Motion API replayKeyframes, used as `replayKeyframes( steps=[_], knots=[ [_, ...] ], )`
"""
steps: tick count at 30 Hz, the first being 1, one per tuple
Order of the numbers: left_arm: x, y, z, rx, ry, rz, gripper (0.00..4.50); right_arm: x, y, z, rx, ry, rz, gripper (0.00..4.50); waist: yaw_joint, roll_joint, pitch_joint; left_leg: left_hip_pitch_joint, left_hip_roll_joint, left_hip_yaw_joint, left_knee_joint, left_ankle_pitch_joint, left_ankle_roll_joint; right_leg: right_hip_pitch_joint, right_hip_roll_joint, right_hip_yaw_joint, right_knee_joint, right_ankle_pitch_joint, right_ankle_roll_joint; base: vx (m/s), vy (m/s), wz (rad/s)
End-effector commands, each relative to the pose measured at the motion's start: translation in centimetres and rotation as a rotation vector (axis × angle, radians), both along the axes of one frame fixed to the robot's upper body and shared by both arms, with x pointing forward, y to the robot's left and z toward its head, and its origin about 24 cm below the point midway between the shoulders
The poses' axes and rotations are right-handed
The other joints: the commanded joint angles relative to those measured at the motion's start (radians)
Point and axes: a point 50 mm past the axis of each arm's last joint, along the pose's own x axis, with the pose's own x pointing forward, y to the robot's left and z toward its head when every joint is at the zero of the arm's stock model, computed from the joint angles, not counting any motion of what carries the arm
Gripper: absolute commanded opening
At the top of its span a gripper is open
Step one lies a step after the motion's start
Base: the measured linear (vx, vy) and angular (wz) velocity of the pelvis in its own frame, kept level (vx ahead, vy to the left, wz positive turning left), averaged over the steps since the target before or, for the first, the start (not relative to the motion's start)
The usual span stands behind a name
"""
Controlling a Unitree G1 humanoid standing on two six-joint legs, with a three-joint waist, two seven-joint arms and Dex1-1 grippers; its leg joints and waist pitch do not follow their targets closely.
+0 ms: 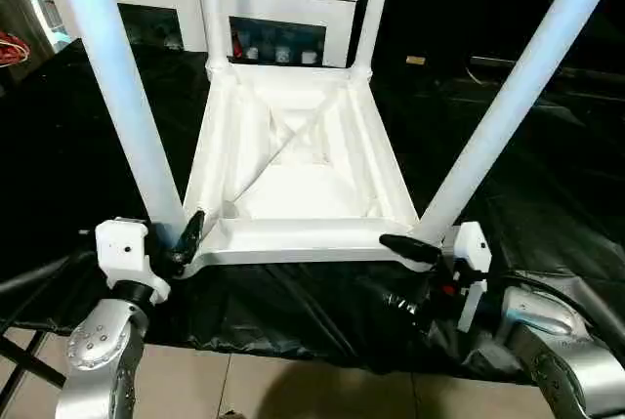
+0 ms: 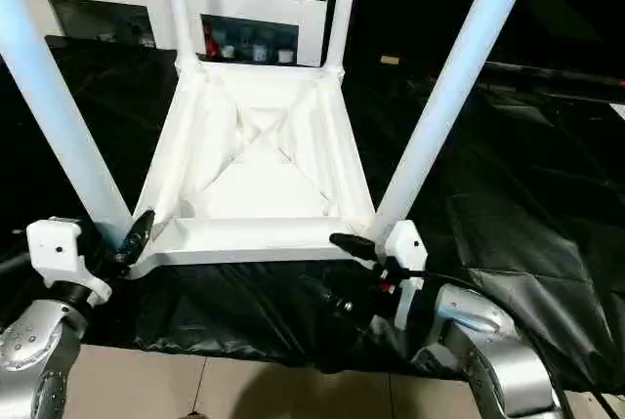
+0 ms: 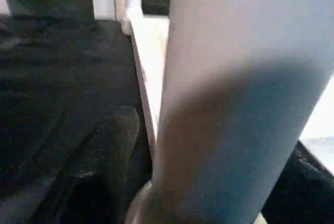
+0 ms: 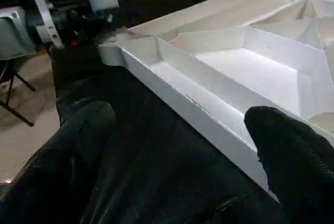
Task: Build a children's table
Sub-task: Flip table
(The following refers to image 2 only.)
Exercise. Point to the white plastic table top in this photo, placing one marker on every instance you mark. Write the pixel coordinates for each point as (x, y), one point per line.
(254, 184)

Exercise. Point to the white plastic table leg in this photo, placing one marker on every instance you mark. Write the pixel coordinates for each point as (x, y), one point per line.
(178, 9)
(344, 9)
(54, 96)
(449, 96)

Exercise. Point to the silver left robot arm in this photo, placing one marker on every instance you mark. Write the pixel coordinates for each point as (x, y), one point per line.
(29, 336)

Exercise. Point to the black mat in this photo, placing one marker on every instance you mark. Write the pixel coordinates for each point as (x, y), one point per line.
(512, 194)

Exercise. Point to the small tan label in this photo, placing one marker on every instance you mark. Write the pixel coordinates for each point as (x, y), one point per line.
(390, 59)

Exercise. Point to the long dark bar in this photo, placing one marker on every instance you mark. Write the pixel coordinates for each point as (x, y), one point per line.
(552, 74)

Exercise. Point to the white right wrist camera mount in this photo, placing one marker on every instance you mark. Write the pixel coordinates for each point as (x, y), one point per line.
(405, 243)

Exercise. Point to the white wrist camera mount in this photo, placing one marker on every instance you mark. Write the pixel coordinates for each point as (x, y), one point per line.
(405, 243)
(54, 248)

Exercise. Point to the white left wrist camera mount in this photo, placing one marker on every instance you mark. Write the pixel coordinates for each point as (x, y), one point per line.
(54, 248)

